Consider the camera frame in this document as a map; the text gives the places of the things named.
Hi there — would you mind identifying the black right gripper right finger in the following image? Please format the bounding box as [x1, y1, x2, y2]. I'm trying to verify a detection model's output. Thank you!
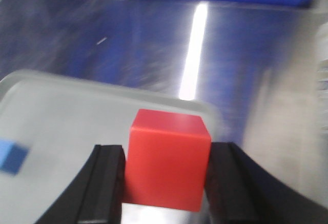
[205, 142, 327, 223]

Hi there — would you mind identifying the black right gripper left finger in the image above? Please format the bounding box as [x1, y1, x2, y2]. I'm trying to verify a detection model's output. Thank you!
[37, 145, 126, 223]

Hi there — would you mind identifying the red cube block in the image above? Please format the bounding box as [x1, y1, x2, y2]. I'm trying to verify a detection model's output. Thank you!
[124, 109, 211, 212]

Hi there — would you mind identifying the blue cube block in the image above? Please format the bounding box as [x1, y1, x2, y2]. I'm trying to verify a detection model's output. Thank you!
[1, 139, 29, 175]

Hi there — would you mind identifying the grey metal tray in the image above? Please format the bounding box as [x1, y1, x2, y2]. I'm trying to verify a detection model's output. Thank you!
[1, 70, 223, 223]

